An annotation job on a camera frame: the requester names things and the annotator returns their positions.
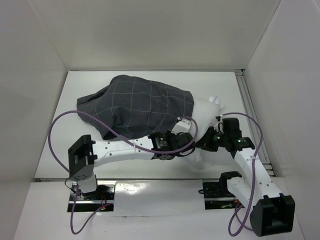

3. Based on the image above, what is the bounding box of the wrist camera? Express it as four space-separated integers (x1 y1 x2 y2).
171 118 192 135
214 115 224 133

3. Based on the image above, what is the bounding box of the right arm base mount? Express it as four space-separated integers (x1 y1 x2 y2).
198 181 240 210

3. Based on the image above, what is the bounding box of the aluminium frame rail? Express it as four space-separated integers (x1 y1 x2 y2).
234 69 275 177

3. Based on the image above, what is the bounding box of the dark grey checked pillowcase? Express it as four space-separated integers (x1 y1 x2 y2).
76 75 194 140

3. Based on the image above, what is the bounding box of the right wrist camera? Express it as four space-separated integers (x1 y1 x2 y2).
214 115 224 133

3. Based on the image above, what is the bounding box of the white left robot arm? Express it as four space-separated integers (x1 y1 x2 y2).
68 131 196 200

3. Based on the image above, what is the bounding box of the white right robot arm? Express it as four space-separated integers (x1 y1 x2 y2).
197 112 296 237

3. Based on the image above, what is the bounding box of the white pillow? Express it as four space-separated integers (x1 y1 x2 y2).
170 94 224 171

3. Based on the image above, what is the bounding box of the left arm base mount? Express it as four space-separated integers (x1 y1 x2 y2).
64 179 116 213

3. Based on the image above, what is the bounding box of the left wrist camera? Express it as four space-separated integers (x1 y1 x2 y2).
171 118 192 135

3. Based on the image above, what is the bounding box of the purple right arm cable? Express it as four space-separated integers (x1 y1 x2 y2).
219 111 264 237

